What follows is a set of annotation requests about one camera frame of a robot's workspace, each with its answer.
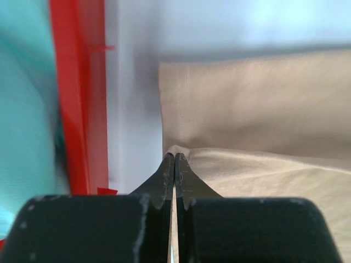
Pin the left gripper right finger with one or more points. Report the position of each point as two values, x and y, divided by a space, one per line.
212 228

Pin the teal t shirt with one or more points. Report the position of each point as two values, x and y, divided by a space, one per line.
32 143

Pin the beige t shirt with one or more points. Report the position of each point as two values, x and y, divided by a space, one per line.
275 126

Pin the red plastic bin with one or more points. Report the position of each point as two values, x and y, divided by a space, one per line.
78 33

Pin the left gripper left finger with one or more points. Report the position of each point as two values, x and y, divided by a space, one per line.
96 228

